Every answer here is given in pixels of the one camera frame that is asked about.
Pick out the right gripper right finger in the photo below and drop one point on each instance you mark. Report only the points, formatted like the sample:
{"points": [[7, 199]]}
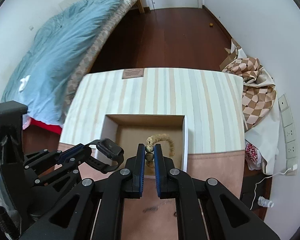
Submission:
{"points": [[165, 184]]}

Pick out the white wall power strip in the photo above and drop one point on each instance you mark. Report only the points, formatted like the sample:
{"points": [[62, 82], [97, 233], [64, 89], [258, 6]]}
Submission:
{"points": [[289, 133]]}

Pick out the checkered brown cloth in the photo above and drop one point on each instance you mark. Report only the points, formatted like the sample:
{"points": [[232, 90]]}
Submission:
{"points": [[259, 94]]}

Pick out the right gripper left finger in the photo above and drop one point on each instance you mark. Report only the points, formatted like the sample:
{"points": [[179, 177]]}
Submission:
{"points": [[136, 165]]}

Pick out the red bed sheet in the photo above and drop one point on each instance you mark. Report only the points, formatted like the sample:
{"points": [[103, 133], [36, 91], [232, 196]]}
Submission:
{"points": [[52, 128]]}

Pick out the white cardboard box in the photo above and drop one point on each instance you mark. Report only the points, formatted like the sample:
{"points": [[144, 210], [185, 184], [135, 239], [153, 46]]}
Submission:
{"points": [[130, 130]]}

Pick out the black smart watch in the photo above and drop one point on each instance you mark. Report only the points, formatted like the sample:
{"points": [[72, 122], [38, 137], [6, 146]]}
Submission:
{"points": [[109, 149]]}

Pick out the patterned mattress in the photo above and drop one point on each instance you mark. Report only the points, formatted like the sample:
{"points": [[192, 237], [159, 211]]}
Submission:
{"points": [[92, 53]]}

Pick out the striped table cloth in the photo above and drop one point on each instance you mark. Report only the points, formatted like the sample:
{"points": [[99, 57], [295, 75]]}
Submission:
{"points": [[211, 101]]}

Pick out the light blue duvet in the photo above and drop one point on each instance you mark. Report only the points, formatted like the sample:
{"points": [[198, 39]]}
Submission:
{"points": [[39, 80]]}

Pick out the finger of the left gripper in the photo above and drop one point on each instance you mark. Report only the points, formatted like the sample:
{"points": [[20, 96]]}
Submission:
{"points": [[79, 152], [62, 175]]}

